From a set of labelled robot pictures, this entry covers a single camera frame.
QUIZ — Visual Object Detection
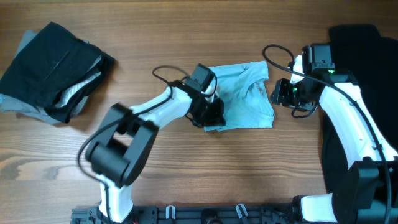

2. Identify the black folded garment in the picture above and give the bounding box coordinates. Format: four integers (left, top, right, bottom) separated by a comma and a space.
1, 22, 115, 123

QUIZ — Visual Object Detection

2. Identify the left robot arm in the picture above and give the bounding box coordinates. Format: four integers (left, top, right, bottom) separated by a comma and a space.
80, 80, 225, 223

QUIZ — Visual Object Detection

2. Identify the light blue t-shirt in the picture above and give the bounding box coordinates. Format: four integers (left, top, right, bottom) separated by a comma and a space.
204, 61, 275, 131

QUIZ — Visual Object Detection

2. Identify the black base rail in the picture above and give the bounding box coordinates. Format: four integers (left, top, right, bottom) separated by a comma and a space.
70, 204, 299, 224

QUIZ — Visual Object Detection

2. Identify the black shirt at right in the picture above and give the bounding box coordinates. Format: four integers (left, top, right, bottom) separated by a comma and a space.
322, 24, 397, 193

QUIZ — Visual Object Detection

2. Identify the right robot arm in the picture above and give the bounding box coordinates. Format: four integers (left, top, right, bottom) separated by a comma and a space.
270, 73, 397, 223

